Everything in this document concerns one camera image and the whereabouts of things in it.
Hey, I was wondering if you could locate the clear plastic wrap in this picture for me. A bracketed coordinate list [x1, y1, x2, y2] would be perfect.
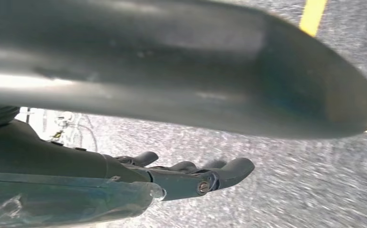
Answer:
[0, 171, 167, 228]

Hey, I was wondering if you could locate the yellow floor tape square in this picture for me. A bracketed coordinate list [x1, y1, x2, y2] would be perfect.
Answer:
[299, 0, 367, 136]

